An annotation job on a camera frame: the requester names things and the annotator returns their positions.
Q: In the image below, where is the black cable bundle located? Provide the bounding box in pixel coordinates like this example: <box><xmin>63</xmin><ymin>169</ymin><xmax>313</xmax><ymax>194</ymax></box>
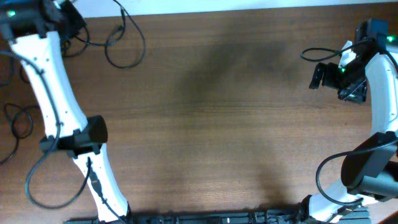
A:
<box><xmin>74</xmin><ymin>0</ymin><xmax>147</xmax><ymax>70</ymax></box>

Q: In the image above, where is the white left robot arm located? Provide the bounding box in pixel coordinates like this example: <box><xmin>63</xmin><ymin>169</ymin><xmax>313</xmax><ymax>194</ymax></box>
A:
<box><xmin>1</xmin><ymin>0</ymin><xmax>132</xmax><ymax>223</ymax></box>

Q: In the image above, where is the black pulled-out cable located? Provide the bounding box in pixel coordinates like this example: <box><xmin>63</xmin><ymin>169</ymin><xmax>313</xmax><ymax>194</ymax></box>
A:
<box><xmin>0</xmin><ymin>26</ymin><xmax>91</xmax><ymax>88</ymax></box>

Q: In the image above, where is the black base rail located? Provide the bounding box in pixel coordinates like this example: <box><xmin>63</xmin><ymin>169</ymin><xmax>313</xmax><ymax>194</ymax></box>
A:
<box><xmin>63</xmin><ymin>207</ymin><xmax>372</xmax><ymax>224</ymax></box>

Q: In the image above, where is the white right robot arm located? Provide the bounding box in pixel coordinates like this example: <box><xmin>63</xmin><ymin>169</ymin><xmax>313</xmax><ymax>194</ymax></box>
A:
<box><xmin>266</xmin><ymin>19</ymin><xmax>397</xmax><ymax>223</ymax></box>

